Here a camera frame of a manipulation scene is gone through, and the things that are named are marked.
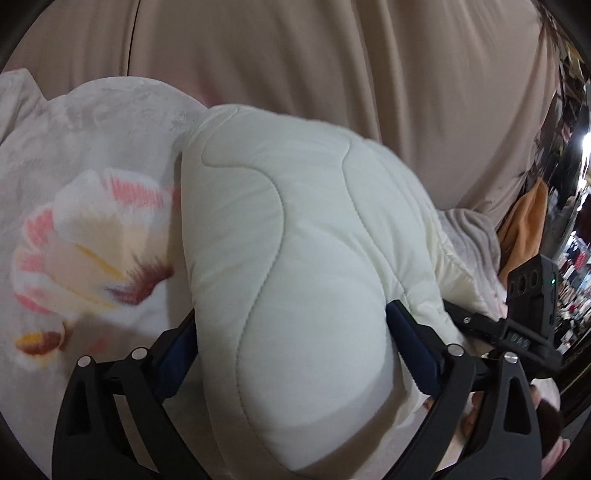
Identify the person's right hand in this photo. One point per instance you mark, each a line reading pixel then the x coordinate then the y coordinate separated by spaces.
pixel 466 417

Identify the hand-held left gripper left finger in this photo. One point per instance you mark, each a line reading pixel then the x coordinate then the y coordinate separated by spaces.
pixel 178 357

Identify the white flower printed blanket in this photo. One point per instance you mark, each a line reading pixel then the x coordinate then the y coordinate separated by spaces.
pixel 92 152

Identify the person's right forearm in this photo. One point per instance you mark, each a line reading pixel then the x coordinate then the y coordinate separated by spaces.
pixel 551 429

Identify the orange cloth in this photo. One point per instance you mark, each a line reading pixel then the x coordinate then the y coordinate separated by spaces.
pixel 526 221

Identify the cluttered goods shelves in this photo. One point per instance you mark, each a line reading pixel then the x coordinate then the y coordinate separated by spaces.
pixel 575 207

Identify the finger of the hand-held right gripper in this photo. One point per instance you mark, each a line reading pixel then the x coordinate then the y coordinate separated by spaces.
pixel 475 318

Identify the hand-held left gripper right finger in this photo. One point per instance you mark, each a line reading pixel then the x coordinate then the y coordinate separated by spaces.
pixel 415 353

